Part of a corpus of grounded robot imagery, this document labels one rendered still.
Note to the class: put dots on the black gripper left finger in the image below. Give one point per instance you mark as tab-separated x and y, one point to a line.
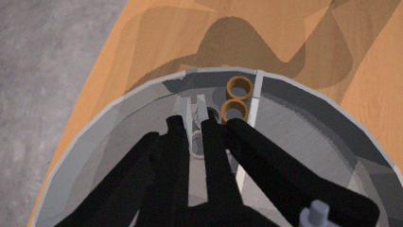
163	177

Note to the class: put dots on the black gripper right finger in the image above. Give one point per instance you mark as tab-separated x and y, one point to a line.
302	197

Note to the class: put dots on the bronze bushing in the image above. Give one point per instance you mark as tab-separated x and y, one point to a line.
234	104
241	82

